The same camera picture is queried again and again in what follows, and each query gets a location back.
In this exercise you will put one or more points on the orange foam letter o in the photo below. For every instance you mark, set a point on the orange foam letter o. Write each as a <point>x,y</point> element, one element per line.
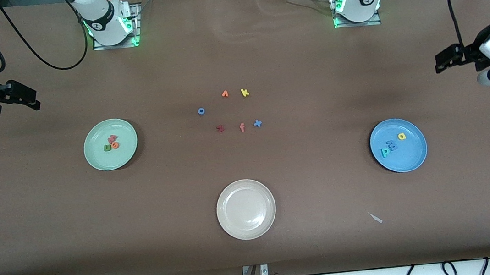
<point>113,146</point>

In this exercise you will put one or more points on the beige plate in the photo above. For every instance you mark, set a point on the beige plate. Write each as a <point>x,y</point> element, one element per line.
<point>246,209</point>

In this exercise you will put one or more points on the pink foam letter w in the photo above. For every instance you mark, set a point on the pink foam letter w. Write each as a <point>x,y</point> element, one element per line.
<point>112,138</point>

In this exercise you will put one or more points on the yellow foam letter k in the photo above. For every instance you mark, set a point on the yellow foam letter k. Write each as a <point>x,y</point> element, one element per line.
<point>244,92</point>

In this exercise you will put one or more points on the light green plate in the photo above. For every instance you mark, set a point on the light green plate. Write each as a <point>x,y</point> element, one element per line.
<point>123,158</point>

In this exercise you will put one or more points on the salmon foam letter f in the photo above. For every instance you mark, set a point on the salmon foam letter f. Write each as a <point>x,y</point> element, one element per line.
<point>242,127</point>

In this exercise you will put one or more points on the green foam letter u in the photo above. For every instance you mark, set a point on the green foam letter u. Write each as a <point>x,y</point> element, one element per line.
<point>108,149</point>

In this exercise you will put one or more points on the teal foam letter p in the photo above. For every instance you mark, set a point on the teal foam letter p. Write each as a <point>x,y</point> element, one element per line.
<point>384,154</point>

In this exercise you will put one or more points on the bright orange foam letter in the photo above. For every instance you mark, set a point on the bright orange foam letter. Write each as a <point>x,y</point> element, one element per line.
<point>225,94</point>

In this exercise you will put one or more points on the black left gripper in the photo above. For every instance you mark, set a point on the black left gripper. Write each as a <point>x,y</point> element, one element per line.
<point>467,52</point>

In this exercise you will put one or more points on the blue plate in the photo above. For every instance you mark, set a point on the blue plate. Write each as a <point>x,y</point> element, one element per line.
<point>409,158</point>

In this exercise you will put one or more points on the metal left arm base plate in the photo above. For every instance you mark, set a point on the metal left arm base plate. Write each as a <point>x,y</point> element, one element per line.
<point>375,21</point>

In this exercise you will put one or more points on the blue foam letter x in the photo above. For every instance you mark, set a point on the blue foam letter x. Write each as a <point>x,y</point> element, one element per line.
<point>257,123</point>

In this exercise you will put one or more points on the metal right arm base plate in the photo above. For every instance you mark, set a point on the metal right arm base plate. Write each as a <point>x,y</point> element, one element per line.
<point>98,47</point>

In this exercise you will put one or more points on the clear tape scrap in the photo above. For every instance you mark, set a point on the clear tape scrap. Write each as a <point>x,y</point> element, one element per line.
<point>376,219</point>

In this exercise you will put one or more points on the yellow foam letter a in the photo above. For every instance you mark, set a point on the yellow foam letter a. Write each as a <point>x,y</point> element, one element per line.
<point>400,137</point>

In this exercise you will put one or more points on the blue foam letter o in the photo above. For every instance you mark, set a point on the blue foam letter o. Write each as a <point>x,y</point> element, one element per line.
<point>198,111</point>

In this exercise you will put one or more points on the blue foam letter m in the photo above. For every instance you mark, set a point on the blue foam letter m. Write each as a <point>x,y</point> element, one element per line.
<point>392,145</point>

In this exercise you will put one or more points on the dark red foam letter z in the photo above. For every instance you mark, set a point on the dark red foam letter z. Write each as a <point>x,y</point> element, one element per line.
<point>220,128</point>

